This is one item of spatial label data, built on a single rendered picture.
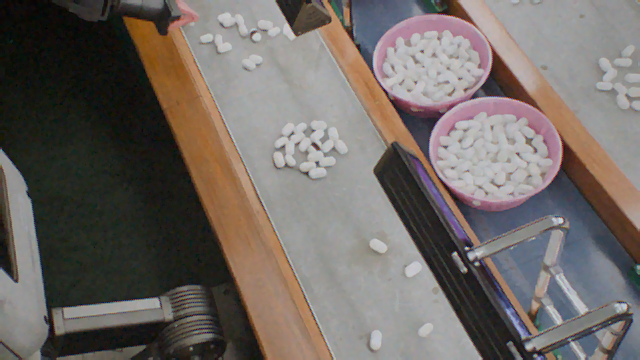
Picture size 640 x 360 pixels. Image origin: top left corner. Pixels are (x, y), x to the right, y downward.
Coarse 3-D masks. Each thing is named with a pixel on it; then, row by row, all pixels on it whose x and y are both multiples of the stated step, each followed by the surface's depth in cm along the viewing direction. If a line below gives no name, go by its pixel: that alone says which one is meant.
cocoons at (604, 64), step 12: (516, 0) 193; (540, 0) 193; (600, 60) 181; (624, 60) 180; (612, 72) 178; (600, 84) 177; (612, 84) 177; (624, 96) 174; (636, 96) 175; (624, 108) 174; (636, 108) 173
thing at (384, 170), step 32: (384, 160) 132; (416, 160) 133; (384, 192) 134; (416, 192) 126; (416, 224) 126; (448, 224) 122; (448, 256) 121; (448, 288) 121; (480, 288) 116; (480, 320) 116; (512, 320) 114; (480, 352) 116
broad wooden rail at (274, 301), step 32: (128, 32) 200; (160, 64) 192; (192, 64) 193; (160, 96) 187; (192, 96) 186; (192, 128) 181; (224, 128) 182; (192, 160) 176; (224, 160) 175; (224, 192) 171; (256, 192) 173; (224, 224) 166; (256, 224) 166; (224, 256) 163; (256, 256) 161; (256, 288) 158; (288, 288) 157; (256, 320) 154; (288, 320) 153; (288, 352) 150; (320, 352) 150
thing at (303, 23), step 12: (276, 0) 159; (288, 0) 155; (300, 0) 152; (312, 0) 151; (288, 12) 155; (300, 12) 152; (312, 12) 152; (324, 12) 153; (288, 24) 156; (300, 24) 153; (312, 24) 154; (324, 24) 156
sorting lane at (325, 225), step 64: (192, 0) 207; (256, 0) 204; (256, 64) 193; (320, 64) 191; (256, 128) 182; (320, 192) 171; (320, 256) 163; (384, 256) 161; (320, 320) 155; (384, 320) 154; (448, 320) 153
